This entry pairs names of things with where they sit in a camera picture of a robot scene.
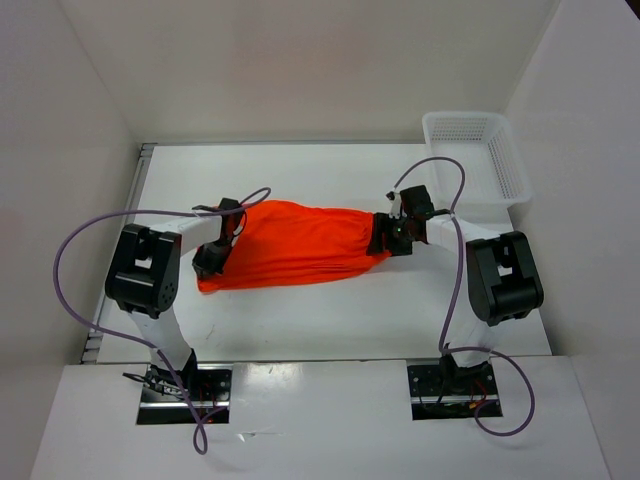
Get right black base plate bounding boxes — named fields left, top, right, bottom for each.
left=406, top=359, right=503, bottom=421

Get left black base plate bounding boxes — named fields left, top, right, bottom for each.
left=124, top=363, right=233, bottom=426

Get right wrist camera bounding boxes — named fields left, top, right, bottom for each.
left=386, top=190, right=402, bottom=219

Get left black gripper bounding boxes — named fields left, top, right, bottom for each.
left=191, top=239, right=232, bottom=280

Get white plastic basket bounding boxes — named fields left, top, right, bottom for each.
left=422, top=111, right=533, bottom=208

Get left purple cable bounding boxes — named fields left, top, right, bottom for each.
left=52, top=187, right=272, bottom=455

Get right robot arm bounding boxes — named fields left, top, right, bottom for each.
left=365, top=185, right=544, bottom=394

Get orange mesh shorts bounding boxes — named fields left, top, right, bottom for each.
left=197, top=200, right=391, bottom=294

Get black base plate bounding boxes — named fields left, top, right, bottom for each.
left=406, top=359, right=503, bottom=421
left=124, top=363, right=233, bottom=426

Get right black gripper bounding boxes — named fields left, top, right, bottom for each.
left=366, top=211, right=416, bottom=256

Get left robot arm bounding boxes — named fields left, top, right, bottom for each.
left=105, top=198, right=246, bottom=400

